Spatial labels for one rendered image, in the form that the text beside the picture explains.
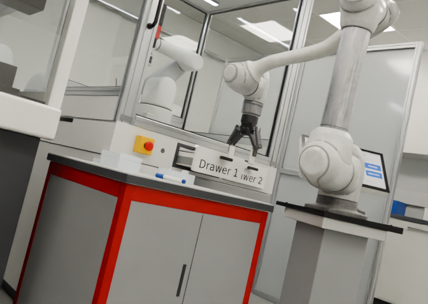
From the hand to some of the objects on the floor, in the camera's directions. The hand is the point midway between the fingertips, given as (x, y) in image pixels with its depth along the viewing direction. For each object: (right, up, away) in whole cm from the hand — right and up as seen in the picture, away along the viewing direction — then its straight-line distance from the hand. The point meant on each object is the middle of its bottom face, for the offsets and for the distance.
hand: (240, 160), depth 206 cm
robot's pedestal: (+18, -96, -30) cm, 102 cm away
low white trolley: (-48, -79, -42) cm, 102 cm away
